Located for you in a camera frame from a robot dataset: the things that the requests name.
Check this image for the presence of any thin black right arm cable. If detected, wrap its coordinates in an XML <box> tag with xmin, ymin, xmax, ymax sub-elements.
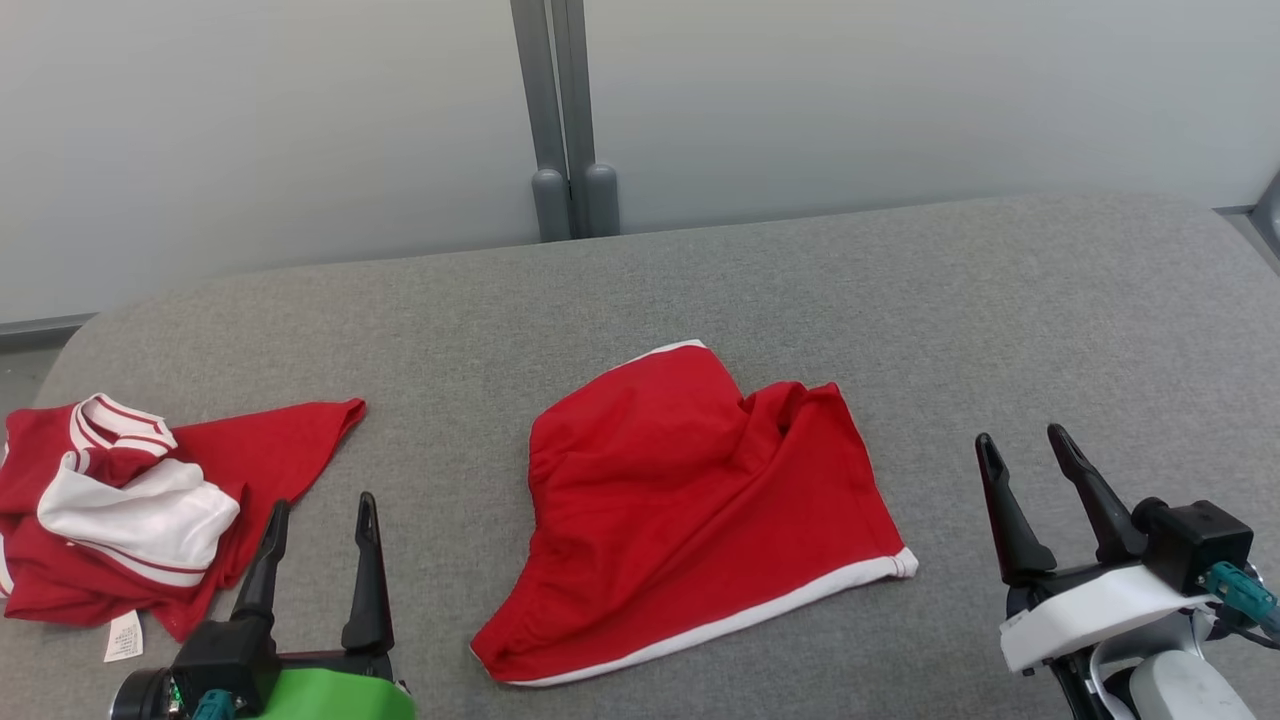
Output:
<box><xmin>1198</xmin><ymin>605</ymin><xmax>1280</xmax><ymax>653</ymax></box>

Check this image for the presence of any red white jersey shirt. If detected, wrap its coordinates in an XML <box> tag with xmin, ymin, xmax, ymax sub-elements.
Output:
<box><xmin>0</xmin><ymin>393</ymin><xmax>368</xmax><ymax>664</ymax></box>

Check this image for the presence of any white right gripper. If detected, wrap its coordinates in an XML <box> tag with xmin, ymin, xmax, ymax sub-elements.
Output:
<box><xmin>975</xmin><ymin>423</ymin><xmax>1212</xmax><ymax>674</ymax></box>

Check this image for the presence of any grey partition post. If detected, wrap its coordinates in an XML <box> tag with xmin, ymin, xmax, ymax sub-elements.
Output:
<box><xmin>510</xmin><ymin>0</ymin><xmax>573</xmax><ymax>244</ymax></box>
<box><xmin>550</xmin><ymin>0</ymin><xmax>621</xmax><ymax>239</ymax></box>

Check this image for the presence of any grey baseboard strip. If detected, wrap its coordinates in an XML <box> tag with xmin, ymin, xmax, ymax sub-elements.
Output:
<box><xmin>0</xmin><ymin>313</ymin><xmax>98</xmax><ymax>352</ymax></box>

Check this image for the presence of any right cable teal connector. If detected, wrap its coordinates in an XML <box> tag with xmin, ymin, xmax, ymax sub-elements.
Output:
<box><xmin>1202</xmin><ymin>561</ymin><xmax>1280</xmax><ymax>631</ymax></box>

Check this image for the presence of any grey fabric sofa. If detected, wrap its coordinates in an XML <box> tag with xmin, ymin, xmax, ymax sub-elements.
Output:
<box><xmin>0</xmin><ymin>193</ymin><xmax>1280</xmax><ymax>720</ymax></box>

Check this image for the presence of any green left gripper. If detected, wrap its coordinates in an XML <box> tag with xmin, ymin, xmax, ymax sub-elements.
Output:
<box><xmin>231</xmin><ymin>491</ymin><xmax>417</xmax><ymax>720</ymax></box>

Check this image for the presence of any grey metal floor bracket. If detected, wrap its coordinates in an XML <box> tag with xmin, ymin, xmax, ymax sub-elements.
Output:
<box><xmin>1213</xmin><ymin>168</ymin><xmax>1280</xmax><ymax>278</ymax></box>

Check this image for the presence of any red shorts white trim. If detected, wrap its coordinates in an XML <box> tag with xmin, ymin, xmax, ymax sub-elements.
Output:
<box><xmin>469</xmin><ymin>339</ymin><xmax>920</xmax><ymax>689</ymax></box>

